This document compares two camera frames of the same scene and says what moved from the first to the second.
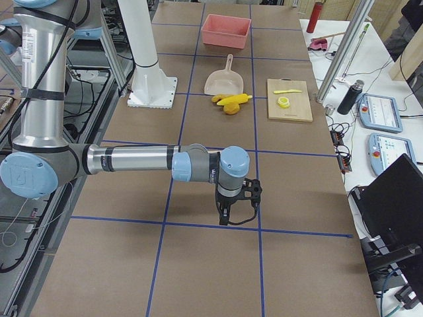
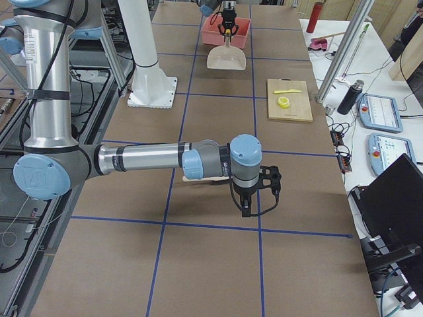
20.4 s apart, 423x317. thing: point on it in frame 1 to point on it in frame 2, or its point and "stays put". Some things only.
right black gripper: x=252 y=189 to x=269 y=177
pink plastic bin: x=225 y=31 stays put
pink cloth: x=318 y=44 stays put
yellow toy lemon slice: x=283 y=102 stays put
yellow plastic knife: x=290 y=90 stays put
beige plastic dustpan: x=225 y=82 to x=226 y=57
